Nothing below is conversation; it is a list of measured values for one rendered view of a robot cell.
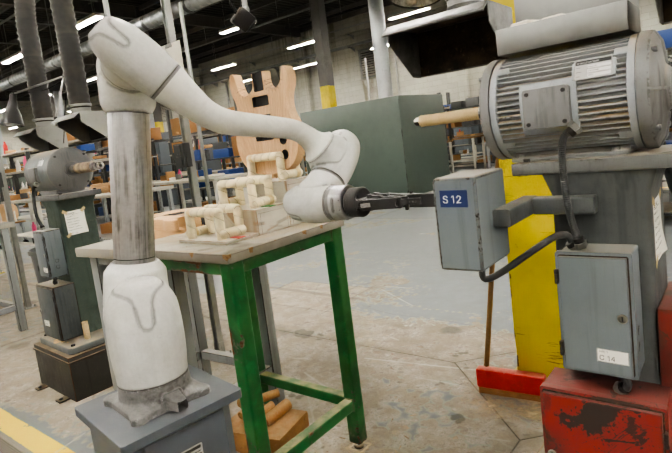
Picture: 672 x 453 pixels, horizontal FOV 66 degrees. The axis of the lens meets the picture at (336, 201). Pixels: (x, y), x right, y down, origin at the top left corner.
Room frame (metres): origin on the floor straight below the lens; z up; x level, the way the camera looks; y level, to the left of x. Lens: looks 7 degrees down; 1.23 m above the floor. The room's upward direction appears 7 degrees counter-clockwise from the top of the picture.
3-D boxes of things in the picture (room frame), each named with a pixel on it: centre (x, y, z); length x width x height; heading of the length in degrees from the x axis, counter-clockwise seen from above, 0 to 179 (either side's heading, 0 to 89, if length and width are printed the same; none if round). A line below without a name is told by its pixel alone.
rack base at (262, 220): (1.95, 0.33, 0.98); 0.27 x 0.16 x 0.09; 51
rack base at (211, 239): (1.83, 0.43, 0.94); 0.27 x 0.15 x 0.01; 51
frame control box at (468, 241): (1.12, -0.36, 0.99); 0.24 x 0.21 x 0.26; 51
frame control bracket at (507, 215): (1.16, -0.40, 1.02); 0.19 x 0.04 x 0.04; 141
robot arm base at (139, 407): (1.12, 0.44, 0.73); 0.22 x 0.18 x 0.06; 43
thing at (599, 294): (1.09, -0.54, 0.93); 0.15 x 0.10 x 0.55; 51
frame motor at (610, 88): (1.24, -0.58, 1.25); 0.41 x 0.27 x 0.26; 51
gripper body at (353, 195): (1.26, -0.07, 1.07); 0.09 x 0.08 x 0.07; 51
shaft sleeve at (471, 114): (1.45, -0.34, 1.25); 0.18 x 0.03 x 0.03; 51
